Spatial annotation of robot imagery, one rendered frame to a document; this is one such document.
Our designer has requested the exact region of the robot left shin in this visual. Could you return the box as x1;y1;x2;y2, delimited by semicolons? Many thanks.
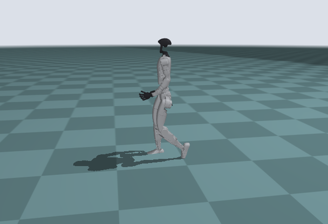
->
159;128;184;151

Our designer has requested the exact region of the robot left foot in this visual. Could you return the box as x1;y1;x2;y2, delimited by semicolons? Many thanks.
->
181;142;190;158

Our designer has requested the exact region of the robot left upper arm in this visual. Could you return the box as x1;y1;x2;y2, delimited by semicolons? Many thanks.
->
160;58;171;82

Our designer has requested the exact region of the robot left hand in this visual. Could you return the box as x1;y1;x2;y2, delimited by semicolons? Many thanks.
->
139;91;155;100

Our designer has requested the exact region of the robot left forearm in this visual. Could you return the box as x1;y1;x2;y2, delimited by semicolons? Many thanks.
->
151;78;169;96

